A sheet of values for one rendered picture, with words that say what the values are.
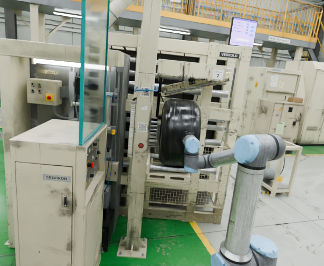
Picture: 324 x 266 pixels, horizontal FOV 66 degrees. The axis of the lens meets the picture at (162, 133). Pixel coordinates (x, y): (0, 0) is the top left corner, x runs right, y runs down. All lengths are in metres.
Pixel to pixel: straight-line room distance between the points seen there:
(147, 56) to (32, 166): 1.13
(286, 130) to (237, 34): 2.53
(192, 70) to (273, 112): 4.15
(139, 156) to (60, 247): 0.91
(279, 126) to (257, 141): 5.40
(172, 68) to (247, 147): 1.38
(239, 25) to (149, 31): 4.00
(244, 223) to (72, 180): 0.90
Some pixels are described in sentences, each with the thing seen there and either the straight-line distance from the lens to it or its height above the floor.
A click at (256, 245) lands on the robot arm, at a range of 1.44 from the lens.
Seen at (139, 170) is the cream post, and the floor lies 0.84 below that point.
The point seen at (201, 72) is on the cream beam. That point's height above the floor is 1.71.
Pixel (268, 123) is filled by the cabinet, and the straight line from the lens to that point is 6.27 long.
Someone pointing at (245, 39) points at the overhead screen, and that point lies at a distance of 5.93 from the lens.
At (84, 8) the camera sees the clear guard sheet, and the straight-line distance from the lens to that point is 1.33.
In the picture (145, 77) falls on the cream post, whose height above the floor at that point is 1.62.
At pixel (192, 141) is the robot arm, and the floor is 1.30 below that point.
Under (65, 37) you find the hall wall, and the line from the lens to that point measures 11.04.
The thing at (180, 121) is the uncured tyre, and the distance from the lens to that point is 1.90.
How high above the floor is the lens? 1.70
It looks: 14 degrees down
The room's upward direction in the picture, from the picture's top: 6 degrees clockwise
